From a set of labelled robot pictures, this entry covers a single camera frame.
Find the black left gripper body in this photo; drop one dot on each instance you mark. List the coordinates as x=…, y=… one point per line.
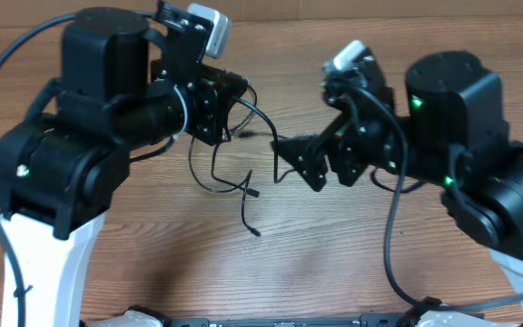
x=203, y=106

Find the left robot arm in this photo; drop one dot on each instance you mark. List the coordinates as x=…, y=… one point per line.
x=128, y=80

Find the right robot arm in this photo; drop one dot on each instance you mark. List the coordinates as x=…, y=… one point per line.
x=454, y=136

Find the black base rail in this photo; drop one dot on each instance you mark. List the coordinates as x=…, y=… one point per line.
x=138, y=316

